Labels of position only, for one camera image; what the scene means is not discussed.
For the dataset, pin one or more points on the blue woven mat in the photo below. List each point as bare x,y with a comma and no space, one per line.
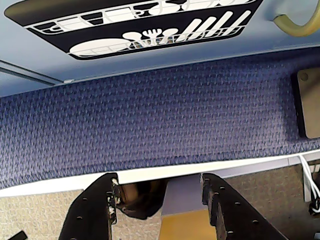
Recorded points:
150,120

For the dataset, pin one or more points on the grey and yellow box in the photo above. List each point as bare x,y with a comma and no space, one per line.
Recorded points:
182,195

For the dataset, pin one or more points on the black dishwasher rack decal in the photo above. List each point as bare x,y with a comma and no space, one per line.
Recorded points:
112,31

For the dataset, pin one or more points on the small black flat item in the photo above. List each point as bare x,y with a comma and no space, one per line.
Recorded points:
17,235

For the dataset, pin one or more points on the tan wooden board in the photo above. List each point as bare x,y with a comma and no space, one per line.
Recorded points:
311,105

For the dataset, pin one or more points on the light blue toy kitchen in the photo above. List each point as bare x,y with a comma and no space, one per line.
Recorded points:
175,52

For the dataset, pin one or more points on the dark rounded object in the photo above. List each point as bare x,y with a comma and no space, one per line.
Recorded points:
142,200

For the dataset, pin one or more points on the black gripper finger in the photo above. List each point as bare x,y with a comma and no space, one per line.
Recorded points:
87,212
237,215

